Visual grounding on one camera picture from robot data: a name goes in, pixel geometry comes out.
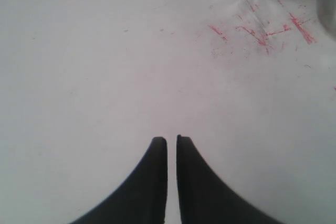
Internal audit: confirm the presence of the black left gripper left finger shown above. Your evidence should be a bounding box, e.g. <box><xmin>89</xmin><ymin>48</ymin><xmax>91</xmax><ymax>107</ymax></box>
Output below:
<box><xmin>73</xmin><ymin>137</ymin><xmax>167</xmax><ymax>223</ymax></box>

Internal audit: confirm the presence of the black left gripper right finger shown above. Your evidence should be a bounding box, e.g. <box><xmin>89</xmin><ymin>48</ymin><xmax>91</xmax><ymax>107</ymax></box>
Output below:
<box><xmin>176</xmin><ymin>135</ymin><xmax>268</xmax><ymax>223</ymax></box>

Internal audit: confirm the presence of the small steel cup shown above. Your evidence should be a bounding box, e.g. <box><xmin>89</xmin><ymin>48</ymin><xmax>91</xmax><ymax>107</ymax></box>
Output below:
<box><xmin>317</xmin><ymin>0</ymin><xmax>335</xmax><ymax>39</ymax></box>

